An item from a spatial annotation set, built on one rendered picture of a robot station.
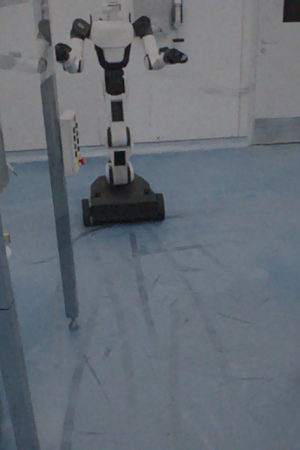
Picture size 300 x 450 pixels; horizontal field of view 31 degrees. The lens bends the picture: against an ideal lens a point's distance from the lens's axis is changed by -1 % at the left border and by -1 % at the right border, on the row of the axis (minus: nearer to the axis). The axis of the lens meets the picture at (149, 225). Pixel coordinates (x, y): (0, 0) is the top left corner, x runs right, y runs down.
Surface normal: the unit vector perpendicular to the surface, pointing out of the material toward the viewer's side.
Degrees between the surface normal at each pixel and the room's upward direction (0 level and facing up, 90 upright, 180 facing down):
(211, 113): 90
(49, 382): 0
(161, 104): 90
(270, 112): 90
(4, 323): 90
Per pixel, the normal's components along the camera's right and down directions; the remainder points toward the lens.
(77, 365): -0.03, -0.90
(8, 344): -0.02, 0.43
